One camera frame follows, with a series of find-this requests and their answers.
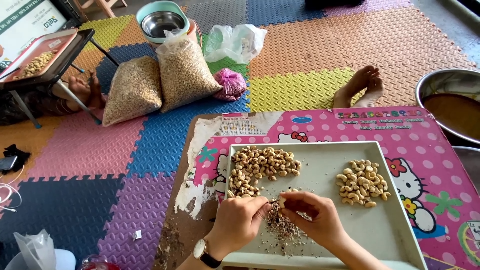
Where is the person's right hand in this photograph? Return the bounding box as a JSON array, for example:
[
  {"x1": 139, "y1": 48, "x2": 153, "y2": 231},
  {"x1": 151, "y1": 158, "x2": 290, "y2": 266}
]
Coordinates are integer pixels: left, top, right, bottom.
[{"x1": 279, "y1": 191, "x2": 350, "y2": 251}]

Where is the person's left hand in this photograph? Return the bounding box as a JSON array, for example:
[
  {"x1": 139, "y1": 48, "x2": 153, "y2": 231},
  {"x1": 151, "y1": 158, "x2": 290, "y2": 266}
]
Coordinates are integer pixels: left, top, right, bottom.
[{"x1": 208, "y1": 194, "x2": 273, "y2": 260}]

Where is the pile of cashew skins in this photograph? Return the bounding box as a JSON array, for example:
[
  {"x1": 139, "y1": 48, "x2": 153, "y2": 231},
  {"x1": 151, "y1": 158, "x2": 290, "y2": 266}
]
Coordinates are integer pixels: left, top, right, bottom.
[{"x1": 262, "y1": 202, "x2": 314, "y2": 257}]

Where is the pile of unpeeled cashews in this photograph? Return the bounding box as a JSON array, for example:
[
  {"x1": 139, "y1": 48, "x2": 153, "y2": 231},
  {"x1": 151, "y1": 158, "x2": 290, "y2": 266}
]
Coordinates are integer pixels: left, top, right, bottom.
[{"x1": 226, "y1": 145, "x2": 302, "y2": 199}]

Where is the pile of peeled cashews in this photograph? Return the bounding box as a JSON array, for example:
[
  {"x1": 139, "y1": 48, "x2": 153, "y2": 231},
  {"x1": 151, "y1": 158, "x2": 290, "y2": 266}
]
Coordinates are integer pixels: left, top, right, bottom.
[{"x1": 335, "y1": 159, "x2": 392, "y2": 208}]

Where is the grey plastic tray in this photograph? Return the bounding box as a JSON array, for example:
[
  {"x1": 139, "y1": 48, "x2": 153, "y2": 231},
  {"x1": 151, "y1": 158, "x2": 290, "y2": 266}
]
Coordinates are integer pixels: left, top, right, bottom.
[{"x1": 220, "y1": 140, "x2": 428, "y2": 270}]

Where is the pink mesh bag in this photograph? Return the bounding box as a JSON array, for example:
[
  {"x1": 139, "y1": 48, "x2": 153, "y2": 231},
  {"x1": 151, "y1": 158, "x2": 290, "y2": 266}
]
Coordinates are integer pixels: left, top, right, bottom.
[{"x1": 212, "y1": 68, "x2": 248, "y2": 102}]

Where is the person's bare foot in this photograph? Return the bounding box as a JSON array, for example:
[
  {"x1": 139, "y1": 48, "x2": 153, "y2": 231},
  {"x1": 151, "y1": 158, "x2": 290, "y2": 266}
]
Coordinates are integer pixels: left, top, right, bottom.
[
  {"x1": 332, "y1": 65, "x2": 380, "y2": 109},
  {"x1": 352, "y1": 77, "x2": 385, "y2": 109}
]

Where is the pink cartoon folding table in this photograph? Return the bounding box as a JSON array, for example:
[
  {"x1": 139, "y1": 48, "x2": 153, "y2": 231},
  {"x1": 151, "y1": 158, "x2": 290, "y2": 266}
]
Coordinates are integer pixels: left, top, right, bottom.
[{"x1": 152, "y1": 106, "x2": 480, "y2": 270}]

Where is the colourful foam puzzle mat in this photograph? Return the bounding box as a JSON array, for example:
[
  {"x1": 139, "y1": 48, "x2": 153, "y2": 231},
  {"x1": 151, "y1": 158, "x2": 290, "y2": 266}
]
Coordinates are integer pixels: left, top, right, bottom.
[{"x1": 0, "y1": 0, "x2": 478, "y2": 270}]

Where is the tall clear bag of cashews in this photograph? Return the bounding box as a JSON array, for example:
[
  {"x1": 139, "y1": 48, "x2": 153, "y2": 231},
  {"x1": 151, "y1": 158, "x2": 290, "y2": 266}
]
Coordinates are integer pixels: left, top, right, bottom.
[{"x1": 155, "y1": 29, "x2": 223, "y2": 113}]

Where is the empty clear plastic bag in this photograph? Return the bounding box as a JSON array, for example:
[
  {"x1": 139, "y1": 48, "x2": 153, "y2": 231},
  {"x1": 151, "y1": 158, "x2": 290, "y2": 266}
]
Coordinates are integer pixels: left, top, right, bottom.
[{"x1": 203, "y1": 24, "x2": 268, "y2": 65}]

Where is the red transparent container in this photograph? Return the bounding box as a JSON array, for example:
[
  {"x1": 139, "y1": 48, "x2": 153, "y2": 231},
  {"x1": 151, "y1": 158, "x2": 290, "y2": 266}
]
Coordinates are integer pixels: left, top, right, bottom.
[{"x1": 76, "y1": 254, "x2": 121, "y2": 270}]

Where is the wide clear bag of cashews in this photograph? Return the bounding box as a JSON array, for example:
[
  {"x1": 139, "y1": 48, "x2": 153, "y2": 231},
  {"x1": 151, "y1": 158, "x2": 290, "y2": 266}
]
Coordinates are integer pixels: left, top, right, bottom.
[{"x1": 102, "y1": 55, "x2": 163, "y2": 127}]

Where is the large steel basin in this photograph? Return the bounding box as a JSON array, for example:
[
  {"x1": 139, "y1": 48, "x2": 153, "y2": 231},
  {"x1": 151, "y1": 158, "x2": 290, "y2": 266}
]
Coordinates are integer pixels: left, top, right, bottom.
[{"x1": 414, "y1": 68, "x2": 480, "y2": 146}]

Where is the white plastic tub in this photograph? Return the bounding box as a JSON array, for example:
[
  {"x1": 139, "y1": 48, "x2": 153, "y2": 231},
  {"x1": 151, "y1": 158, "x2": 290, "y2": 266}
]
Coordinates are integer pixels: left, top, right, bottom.
[{"x1": 4, "y1": 248, "x2": 77, "y2": 270}]

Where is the teal plastic container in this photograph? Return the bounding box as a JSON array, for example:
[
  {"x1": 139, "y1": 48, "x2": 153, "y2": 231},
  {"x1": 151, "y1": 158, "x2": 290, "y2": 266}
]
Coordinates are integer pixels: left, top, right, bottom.
[{"x1": 135, "y1": 0, "x2": 191, "y2": 44}]

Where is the small steel bowl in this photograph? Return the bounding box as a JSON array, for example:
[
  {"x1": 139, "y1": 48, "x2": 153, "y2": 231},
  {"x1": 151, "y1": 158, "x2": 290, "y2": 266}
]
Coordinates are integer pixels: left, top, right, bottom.
[{"x1": 140, "y1": 10, "x2": 186, "y2": 38}]

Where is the crumpled clear plastic bag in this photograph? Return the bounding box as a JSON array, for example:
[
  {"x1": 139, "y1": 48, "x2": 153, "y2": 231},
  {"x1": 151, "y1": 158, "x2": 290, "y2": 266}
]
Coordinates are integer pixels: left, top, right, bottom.
[{"x1": 13, "y1": 229, "x2": 58, "y2": 270}]

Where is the black folding table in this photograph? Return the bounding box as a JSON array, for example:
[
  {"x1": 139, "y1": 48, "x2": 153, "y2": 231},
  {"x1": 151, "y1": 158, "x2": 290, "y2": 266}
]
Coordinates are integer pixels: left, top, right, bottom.
[{"x1": 0, "y1": 28, "x2": 121, "y2": 129}]

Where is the black cloth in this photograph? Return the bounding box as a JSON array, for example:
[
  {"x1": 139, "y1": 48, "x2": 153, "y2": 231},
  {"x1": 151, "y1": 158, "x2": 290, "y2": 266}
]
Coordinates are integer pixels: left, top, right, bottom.
[{"x1": 2, "y1": 144, "x2": 32, "y2": 174}]

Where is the mobile phone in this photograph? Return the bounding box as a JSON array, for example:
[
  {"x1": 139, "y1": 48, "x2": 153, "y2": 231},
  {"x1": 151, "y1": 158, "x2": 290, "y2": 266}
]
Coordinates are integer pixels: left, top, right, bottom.
[{"x1": 0, "y1": 155, "x2": 19, "y2": 172}]

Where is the wooden stool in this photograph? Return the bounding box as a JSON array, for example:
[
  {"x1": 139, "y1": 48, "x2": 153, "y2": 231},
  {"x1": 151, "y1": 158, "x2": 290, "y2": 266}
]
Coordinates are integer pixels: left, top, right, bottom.
[{"x1": 73, "y1": 0, "x2": 128, "y2": 19}]

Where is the heap of cashews on red tray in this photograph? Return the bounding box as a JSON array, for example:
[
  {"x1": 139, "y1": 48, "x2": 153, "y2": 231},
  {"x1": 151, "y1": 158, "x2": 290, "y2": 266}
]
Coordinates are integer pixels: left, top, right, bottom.
[{"x1": 14, "y1": 50, "x2": 58, "y2": 80}]

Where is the red plastic tray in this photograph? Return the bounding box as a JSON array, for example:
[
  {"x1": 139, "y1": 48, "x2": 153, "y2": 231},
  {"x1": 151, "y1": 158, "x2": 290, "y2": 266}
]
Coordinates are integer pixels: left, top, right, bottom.
[{"x1": 3, "y1": 29, "x2": 79, "y2": 82}]

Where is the white printed carton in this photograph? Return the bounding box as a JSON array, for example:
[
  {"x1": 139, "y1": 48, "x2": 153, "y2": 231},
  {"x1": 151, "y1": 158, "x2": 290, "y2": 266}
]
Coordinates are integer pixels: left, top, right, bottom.
[{"x1": 0, "y1": 0, "x2": 69, "y2": 73}]

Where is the black strap wristwatch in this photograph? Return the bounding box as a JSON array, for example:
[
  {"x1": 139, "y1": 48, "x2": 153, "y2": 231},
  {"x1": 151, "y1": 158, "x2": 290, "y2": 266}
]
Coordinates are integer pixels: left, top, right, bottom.
[{"x1": 193, "y1": 238, "x2": 223, "y2": 269}]

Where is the white cable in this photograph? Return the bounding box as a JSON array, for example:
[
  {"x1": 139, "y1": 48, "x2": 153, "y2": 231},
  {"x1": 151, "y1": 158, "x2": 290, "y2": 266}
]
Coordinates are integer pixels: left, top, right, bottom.
[{"x1": 0, "y1": 165, "x2": 24, "y2": 213}]

